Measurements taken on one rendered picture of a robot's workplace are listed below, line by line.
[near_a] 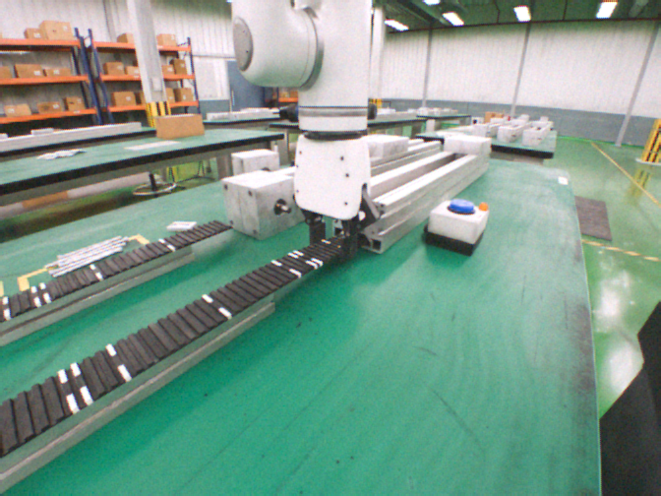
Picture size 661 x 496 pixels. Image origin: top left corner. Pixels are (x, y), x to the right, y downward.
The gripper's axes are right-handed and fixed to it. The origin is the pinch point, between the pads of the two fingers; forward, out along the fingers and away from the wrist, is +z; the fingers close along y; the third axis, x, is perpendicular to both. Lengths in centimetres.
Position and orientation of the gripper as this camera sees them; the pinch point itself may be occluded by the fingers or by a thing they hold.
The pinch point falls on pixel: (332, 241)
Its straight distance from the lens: 42.7
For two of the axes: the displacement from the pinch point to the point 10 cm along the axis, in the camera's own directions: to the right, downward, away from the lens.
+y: 7.8, 2.9, -5.5
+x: 6.2, -3.7, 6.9
